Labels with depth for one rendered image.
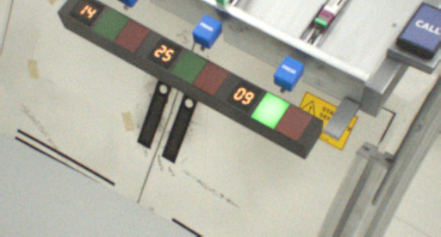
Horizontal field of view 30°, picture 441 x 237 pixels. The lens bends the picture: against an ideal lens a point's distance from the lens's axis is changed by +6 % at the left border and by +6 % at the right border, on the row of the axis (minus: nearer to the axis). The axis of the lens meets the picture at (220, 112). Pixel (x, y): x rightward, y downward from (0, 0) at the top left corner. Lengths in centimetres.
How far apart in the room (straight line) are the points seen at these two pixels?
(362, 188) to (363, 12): 20
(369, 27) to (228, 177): 51
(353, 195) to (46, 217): 39
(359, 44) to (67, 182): 37
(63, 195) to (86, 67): 72
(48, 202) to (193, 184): 69
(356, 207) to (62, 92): 70
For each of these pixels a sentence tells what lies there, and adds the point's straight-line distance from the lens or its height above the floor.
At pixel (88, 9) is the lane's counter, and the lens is 98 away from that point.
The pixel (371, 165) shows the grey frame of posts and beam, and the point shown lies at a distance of 94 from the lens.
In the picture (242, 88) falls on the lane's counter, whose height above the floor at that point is 66.
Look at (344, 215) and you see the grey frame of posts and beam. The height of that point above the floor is 55.
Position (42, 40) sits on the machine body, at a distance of 148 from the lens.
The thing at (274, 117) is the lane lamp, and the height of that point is 65.
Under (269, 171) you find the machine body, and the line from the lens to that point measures 132.
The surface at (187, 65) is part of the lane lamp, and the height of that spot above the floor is 66.
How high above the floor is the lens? 101
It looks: 25 degrees down
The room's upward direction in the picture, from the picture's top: 21 degrees clockwise
